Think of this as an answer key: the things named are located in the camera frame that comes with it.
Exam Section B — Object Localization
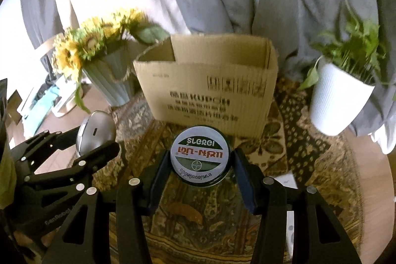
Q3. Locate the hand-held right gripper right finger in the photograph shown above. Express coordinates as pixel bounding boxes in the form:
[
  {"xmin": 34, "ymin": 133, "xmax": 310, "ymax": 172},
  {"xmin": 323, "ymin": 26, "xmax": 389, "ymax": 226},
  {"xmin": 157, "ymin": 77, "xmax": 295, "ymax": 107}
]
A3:
[{"xmin": 232, "ymin": 148, "xmax": 362, "ymax": 264}]

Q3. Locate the olive green cloth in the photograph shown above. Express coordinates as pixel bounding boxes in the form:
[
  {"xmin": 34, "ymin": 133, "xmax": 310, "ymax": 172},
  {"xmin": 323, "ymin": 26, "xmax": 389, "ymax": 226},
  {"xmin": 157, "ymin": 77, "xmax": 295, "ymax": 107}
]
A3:
[{"xmin": 0, "ymin": 125, "xmax": 17, "ymax": 210}]

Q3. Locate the patterned fringed table runner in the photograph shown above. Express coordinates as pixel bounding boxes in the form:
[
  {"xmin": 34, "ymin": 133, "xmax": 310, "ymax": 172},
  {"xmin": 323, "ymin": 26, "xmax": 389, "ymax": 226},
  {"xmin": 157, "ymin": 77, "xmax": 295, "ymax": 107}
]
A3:
[{"xmin": 93, "ymin": 75, "xmax": 362, "ymax": 264}]

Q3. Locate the round green and white tin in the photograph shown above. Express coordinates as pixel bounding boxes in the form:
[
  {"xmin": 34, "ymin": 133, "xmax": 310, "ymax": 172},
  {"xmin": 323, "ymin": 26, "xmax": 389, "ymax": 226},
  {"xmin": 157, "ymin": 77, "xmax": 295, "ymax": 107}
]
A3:
[{"xmin": 170, "ymin": 126, "xmax": 237, "ymax": 187}]

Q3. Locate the cardboard box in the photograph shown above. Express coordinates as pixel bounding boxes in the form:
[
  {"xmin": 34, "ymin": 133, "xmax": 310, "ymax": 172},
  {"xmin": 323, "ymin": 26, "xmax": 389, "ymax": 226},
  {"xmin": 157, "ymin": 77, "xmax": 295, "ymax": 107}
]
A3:
[{"xmin": 133, "ymin": 33, "xmax": 279, "ymax": 139}]

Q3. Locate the green plant in white pot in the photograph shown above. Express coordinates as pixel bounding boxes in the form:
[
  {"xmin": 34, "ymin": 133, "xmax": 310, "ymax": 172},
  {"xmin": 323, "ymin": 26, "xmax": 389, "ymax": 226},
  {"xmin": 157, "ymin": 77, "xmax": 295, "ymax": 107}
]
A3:
[{"xmin": 297, "ymin": 0, "xmax": 396, "ymax": 136}]

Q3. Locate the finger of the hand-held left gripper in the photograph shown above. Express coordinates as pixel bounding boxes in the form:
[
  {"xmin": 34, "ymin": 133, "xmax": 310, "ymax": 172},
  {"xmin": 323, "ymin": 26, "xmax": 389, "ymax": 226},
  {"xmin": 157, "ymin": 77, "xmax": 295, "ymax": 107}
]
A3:
[
  {"xmin": 25, "ymin": 143, "xmax": 120, "ymax": 190},
  {"xmin": 11, "ymin": 128, "xmax": 79, "ymax": 173}
]

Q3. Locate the sunflower bouquet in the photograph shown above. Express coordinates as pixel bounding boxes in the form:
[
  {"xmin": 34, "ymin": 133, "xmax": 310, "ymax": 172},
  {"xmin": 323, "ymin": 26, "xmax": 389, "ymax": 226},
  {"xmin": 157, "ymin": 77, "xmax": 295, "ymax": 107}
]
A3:
[{"xmin": 51, "ymin": 7, "xmax": 171, "ymax": 114}]

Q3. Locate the silver oval device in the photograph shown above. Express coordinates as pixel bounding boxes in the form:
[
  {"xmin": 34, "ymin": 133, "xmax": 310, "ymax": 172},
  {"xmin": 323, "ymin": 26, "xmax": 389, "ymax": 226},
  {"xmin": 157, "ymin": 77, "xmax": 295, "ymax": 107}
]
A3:
[{"xmin": 76, "ymin": 110, "xmax": 116, "ymax": 159}]

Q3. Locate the ribbed pale green vase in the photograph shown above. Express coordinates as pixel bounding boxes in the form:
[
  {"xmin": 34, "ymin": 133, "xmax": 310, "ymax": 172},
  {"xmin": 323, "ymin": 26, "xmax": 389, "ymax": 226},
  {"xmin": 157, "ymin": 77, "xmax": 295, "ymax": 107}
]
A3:
[{"xmin": 82, "ymin": 44, "xmax": 137, "ymax": 107}]

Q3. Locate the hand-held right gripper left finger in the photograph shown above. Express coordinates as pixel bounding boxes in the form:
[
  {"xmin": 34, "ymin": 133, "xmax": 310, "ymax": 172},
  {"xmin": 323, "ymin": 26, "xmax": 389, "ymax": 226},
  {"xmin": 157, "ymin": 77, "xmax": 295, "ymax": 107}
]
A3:
[{"xmin": 42, "ymin": 156, "xmax": 174, "ymax": 264}]

